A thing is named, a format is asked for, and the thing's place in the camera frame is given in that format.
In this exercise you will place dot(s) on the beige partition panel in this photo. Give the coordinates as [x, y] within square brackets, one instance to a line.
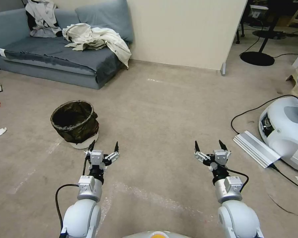
[183, 32]

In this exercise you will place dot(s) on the white crumpled tissue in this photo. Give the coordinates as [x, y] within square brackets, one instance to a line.
[0, 132]

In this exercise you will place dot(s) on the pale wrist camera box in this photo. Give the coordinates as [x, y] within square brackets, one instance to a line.
[96, 157]
[220, 156]

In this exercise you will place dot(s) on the white storage box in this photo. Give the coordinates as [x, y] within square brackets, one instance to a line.
[258, 11]

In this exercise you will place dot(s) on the silver aluminium rail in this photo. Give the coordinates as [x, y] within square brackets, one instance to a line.
[257, 148]

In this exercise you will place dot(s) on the white and grey garment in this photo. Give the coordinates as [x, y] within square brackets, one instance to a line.
[43, 15]

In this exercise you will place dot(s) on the cardboard piece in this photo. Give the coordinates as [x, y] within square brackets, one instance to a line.
[292, 81]

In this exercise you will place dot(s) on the beige crumpled garment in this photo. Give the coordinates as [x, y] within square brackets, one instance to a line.
[101, 39]

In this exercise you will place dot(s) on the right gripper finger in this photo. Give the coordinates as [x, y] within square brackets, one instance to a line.
[225, 150]
[200, 156]

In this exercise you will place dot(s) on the white trash can black bag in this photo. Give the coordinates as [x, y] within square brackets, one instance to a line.
[75, 126]

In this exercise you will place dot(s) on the black round floor stand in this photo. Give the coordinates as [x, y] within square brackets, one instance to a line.
[257, 58]

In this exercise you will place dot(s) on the white rounded robot base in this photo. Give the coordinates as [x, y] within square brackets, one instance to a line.
[285, 138]

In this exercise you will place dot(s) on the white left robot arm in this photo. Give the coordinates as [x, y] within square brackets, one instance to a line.
[83, 215]

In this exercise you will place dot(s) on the white robot front shell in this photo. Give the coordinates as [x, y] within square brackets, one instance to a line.
[151, 234]

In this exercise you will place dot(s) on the grey-blue sofa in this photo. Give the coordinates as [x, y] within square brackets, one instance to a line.
[52, 59]

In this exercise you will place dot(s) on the black round table base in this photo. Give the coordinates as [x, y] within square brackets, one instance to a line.
[269, 34]

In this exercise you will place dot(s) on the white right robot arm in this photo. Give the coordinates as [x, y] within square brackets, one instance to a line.
[238, 218]

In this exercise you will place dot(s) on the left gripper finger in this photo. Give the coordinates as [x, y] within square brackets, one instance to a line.
[89, 152]
[113, 156]

